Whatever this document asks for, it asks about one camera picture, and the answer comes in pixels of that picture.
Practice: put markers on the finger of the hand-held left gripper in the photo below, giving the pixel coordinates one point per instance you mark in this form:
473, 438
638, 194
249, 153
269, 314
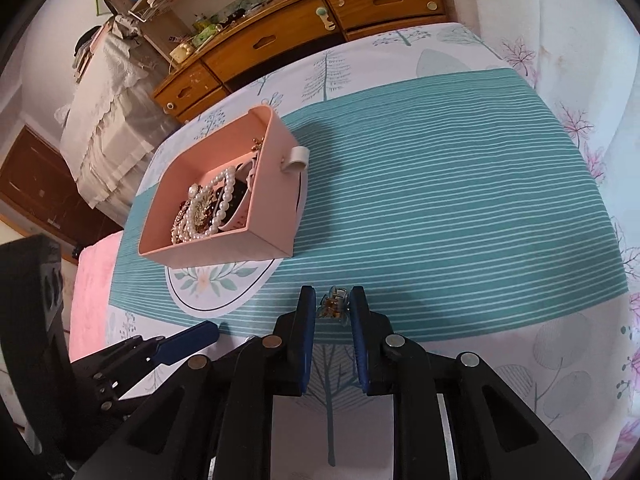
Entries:
190, 338

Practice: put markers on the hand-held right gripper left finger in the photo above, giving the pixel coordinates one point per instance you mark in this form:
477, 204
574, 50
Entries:
306, 340

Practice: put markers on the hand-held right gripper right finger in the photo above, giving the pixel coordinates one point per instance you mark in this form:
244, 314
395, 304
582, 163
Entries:
358, 340

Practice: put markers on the pink storage box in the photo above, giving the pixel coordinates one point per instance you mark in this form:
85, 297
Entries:
270, 200

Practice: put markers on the pink blanket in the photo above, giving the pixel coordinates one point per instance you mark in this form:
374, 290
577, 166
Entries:
90, 300

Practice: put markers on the dark wooden cabinet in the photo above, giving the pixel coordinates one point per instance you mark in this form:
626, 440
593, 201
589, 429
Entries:
40, 185

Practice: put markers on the tree print striped sheet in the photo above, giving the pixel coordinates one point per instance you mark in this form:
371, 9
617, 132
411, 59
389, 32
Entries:
425, 185

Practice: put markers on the cream lace cloth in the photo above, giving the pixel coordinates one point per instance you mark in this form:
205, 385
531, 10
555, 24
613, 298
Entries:
110, 135

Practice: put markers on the wooden drawer cabinet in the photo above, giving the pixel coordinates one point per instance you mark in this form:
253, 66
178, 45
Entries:
280, 35

